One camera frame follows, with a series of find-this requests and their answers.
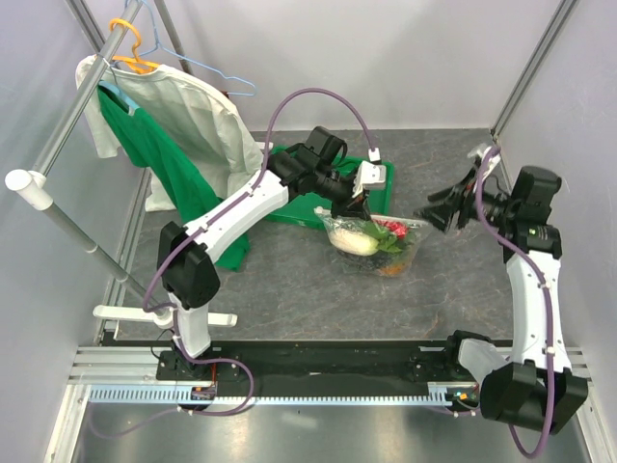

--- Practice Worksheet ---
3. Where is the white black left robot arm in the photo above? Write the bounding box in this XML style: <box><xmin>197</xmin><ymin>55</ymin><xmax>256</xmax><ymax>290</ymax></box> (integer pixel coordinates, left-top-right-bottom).
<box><xmin>154</xmin><ymin>126</ymin><xmax>383</xmax><ymax>379</ymax></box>

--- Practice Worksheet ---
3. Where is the white t-shirt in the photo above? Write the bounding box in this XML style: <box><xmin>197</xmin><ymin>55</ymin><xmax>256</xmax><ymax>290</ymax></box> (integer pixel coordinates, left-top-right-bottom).
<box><xmin>74</xmin><ymin>53</ymin><xmax>266</xmax><ymax>212</ymax></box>

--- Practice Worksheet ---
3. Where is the silver clothes rack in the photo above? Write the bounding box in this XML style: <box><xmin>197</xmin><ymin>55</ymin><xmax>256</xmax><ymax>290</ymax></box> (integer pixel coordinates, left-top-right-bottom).
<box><xmin>4</xmin><ymin>0</ymin><xmax>274</xmax><ymax>330</ymax></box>

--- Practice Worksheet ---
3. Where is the orange carrot with green leaves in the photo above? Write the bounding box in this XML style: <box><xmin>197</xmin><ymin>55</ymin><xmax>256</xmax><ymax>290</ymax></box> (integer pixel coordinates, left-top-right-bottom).
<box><xmin>373</xmin><ymin>221</ymin><xmax>416</xmax><ymax>277</ymax></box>

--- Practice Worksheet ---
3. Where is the red chili pepper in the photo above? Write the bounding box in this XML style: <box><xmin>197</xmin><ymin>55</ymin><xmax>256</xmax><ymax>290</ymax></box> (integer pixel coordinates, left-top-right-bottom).
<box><xmin>374</xmin><ymin>219</ymin><xmax>408</xmax><ymax>239</ymax></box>

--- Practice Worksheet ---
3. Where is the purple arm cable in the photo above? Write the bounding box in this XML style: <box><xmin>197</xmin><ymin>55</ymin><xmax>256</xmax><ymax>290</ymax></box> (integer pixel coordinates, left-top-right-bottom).
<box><xmin>433</xmin><ymin>146</ymin><xmax>558</xmax><ymax>458</ymax></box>
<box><xmin>85</xmin><ymin>87</ymin><xmax>380</xmax><ymax>439</ymax></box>

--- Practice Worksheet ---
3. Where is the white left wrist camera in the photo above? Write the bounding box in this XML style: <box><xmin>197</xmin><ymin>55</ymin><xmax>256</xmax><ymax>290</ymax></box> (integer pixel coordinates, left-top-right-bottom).
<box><xmin>352</xmin><ymin>148</ymin><xmax>387</xmax><ymax>198</ymax></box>

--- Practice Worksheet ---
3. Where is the clear dotted zip top bag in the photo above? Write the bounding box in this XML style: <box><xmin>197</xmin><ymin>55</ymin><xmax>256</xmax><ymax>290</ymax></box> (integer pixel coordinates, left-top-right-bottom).
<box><xmin>313</xmin><ymin>206</ymin><xmax>432</xmax><ymax>277</ymax></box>

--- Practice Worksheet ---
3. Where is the white slotted cable duct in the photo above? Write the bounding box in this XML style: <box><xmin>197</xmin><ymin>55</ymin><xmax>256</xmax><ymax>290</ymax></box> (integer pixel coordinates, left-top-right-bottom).
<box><xmin>89</xmin><ymin>383</ymin><xmax>478</xmax><ymax>406</ymax></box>

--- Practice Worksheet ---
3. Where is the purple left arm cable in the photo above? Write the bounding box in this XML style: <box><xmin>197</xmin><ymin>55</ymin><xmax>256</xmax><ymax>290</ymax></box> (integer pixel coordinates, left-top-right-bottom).
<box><xmin>85</xmin><ymin>87</ymin><xmax>380</xmax><ymax>439</ymax></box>

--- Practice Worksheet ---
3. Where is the green plastic tray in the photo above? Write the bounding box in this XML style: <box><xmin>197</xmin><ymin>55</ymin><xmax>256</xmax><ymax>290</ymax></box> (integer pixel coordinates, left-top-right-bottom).
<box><xmin>266</xmin><ymin>152</ymin><xmax>394</xmax><ymax>230</ymax></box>

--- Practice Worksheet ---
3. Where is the dark purple grape bunch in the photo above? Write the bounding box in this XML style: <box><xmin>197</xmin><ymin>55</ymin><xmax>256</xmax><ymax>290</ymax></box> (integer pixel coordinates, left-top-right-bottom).
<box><xmin>345</xmin><ymin>252</ymin><xmax>404</xmax><ymax>272</ymax></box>

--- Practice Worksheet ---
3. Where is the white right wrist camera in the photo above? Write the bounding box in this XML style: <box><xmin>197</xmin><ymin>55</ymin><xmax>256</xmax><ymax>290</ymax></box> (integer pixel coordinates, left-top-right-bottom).
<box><xmin>467</xmin><ymin>143</ymin><xmax>501</xmax><ymax>179</ymax></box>

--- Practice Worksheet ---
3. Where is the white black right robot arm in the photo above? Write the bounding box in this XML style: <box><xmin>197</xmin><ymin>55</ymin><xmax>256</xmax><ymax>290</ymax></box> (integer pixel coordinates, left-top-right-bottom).
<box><xmin>415</xmin><ymin>166</ymin><xmax>588</xmax><ymax>434</ymax></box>

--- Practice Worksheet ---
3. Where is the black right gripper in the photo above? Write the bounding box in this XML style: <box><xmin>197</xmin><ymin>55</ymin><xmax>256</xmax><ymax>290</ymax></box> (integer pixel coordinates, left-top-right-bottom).
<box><xmin>415</xmin><ymin>166</ymin><xmax>520</xmax><ymax>234</ymax></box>

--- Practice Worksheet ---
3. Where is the white radish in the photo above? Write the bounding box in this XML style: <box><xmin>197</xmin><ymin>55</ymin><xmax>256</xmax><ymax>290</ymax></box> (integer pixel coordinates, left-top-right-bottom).
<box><xmin>328</xmin><ymin>229</ymin><xmax>379</xmax><ymax>256</ymax></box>

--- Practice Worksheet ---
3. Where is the orange clothes hanger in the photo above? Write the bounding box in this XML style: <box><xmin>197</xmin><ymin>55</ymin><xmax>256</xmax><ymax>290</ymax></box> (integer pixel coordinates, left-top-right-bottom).
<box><xmin>108</xmin><ymin>17</ymin><xmax>160</xmax><ymax>75</ymax></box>

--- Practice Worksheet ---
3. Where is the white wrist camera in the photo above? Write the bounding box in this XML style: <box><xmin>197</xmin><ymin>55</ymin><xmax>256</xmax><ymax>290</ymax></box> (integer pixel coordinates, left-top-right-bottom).
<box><xmin>467</xmin><ymin>143</ymin><xmax>501</xmax><ymax>179</ymax></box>
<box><xmin>352</xmin><ymin>148</ymin><xmax>387</xmax><ymax>198</ymax></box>

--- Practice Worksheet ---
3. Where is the teal clothes hanger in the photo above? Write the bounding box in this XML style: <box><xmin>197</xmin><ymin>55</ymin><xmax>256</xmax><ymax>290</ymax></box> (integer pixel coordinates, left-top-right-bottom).
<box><xmin>98</xmin><ymin>81</ymin><xmax>140</xmax><ymax>116</ymax></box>

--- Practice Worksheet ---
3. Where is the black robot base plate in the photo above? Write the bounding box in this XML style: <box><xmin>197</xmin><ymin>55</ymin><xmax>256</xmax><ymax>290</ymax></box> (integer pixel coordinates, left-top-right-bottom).
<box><xmin>156</xmin><ymin>339</ymin><xmax>488</xmax><ymax>387</ymax></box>

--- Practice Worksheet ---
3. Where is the green t-shirt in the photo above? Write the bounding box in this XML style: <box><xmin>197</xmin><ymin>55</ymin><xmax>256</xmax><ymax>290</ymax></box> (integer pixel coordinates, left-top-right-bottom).
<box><xmin>95</xmin><ymin>84</ymin><xmax>252</xmax><ymax>272</ymax></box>

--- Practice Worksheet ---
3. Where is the blue wire hanger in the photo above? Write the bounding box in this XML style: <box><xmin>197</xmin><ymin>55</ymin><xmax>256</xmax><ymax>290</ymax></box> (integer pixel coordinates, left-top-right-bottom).
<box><xmin>139</xmin><ymin>1</ymin><xmax>257</xmax><ymax>97</ymax></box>

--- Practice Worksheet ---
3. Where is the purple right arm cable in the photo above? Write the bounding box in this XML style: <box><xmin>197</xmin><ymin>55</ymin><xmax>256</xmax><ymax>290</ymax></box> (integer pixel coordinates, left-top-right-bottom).
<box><xmin>433</xmin><ymin>146</ymin><xmax>558</xmax><ymax>458</ymax></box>

